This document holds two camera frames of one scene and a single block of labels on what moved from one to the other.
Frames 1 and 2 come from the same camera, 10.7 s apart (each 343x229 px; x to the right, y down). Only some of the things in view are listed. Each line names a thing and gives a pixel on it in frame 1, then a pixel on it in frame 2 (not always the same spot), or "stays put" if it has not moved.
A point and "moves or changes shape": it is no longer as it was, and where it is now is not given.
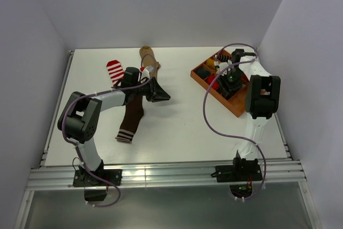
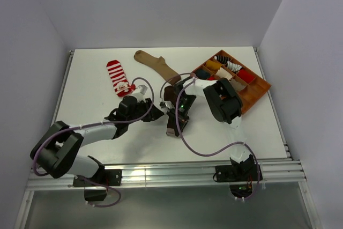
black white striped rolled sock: x=224 y=58 stays put
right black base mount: x=239 y=172 stays put
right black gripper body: x=231 y=80 to x=183 y=108
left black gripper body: x=149 y=90 to x=141 y=108
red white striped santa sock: x=116 y=71 stays put
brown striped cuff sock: x=133 y=113 moves or changes shape
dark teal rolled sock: x=202 y=72 stays put
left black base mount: x=83 y=178 stays put
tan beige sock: x=148 y=59 moves or changes shape
